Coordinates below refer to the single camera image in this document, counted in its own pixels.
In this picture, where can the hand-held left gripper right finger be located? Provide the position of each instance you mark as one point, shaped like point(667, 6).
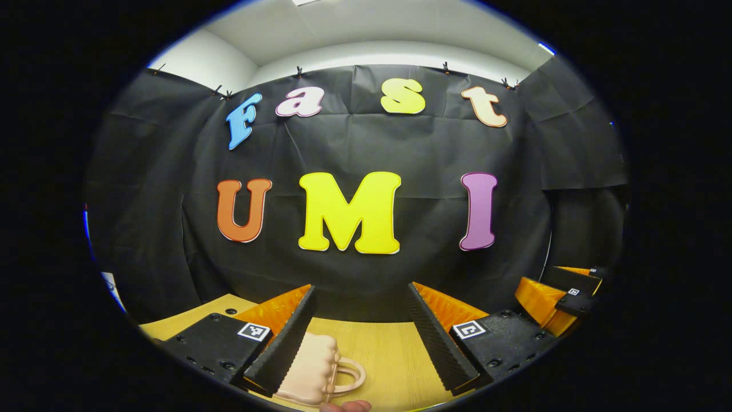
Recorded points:
point(437, 349)

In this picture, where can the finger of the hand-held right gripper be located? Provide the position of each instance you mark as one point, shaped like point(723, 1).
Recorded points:
point(572, 277)
point(577, 303)

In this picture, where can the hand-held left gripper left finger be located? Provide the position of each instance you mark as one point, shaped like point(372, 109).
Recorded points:
point(286, 343)

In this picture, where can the white side desk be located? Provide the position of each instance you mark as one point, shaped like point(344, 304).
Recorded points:
point(111, 286)

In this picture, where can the black backdrop cloth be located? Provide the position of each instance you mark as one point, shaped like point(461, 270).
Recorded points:
point(429, 149)

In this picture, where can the ceiling light panel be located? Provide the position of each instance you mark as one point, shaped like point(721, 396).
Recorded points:
point(304, 2)

